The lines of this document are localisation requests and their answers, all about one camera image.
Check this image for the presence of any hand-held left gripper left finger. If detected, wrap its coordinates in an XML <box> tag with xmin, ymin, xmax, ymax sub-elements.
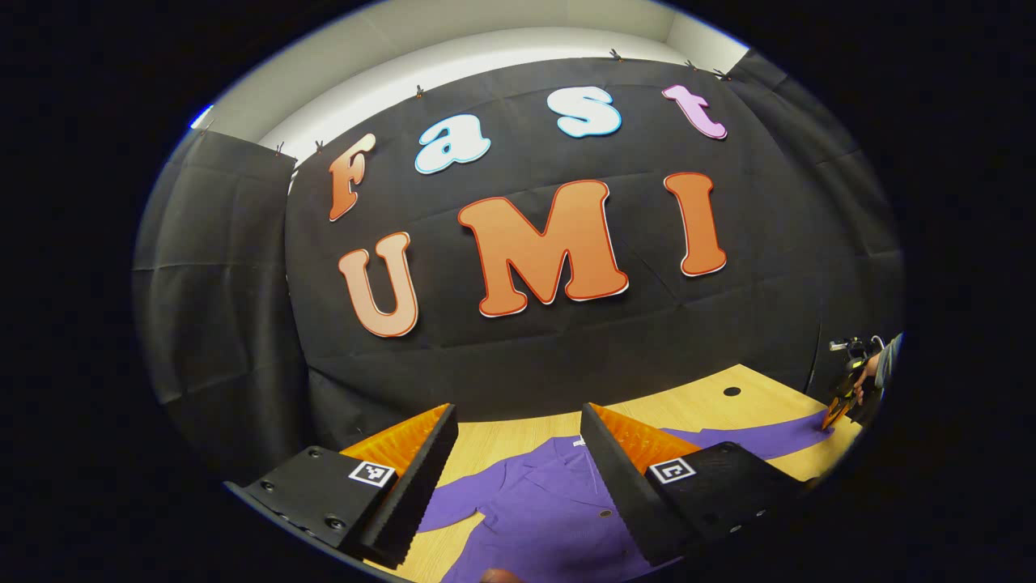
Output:
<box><xmin>227</xmin><ymin>402</ymin><xmax>461</xmax><ymax>571</ymax></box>

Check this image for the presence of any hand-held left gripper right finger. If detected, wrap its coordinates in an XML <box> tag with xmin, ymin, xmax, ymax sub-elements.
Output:
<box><xmin>580</xmin><ymin>402</ymin><xmax>818</xmax><ymax>568</ymax></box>

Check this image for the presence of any purple shirt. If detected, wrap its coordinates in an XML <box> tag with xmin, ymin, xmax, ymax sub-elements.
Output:
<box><xmin>417</xmin><ymin>411</ymin><xmax>836</xmax><ymax>583</ymax></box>

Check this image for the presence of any black backdrop cloth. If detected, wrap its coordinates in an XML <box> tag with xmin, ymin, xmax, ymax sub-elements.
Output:
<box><xmin>132</xmin><ymin>47</ymin><xmax>906</xmax><ymax>487</ymax></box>

